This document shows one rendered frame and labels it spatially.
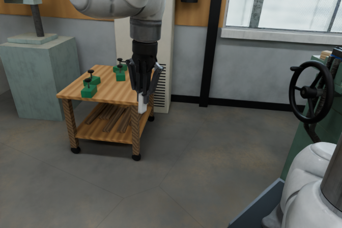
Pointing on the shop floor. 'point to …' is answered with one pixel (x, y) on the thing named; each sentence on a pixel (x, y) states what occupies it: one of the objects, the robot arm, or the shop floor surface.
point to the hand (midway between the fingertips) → (142, 102)
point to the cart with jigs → (107, 108)
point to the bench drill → (38, 62)
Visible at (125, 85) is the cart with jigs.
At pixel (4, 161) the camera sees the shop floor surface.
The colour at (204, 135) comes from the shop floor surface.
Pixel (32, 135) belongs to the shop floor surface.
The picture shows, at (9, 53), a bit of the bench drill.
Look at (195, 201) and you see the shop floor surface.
